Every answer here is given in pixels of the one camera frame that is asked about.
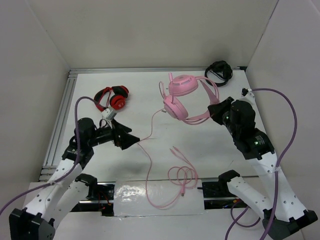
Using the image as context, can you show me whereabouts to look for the aluminium rail frame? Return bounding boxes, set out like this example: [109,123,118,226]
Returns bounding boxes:
[44,68,252,182]

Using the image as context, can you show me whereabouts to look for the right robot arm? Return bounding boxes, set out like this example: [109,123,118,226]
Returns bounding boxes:
[208,97,318,240]

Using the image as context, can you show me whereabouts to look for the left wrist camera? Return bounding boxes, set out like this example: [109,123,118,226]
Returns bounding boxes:
[101,107,117,121]

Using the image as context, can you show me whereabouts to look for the pink headphone cable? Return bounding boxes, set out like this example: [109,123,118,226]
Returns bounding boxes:
[137,107,199,210]

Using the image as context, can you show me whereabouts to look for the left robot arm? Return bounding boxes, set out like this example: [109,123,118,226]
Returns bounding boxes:
[9,117,140,240]

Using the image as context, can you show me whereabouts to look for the black headphones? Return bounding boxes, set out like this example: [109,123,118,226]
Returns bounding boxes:
[204,60,233,87]

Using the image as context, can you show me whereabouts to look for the pink headphones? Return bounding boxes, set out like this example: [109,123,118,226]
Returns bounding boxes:
[158,72,220,125]

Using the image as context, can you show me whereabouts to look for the red headphones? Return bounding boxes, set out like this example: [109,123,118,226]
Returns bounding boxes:
[93,85,129,112]

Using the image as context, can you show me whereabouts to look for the white taped sheet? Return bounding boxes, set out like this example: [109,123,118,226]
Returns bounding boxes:
[113,180,205,217]

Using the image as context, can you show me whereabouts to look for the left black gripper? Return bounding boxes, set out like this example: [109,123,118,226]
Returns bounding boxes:
[88,118,140,149]

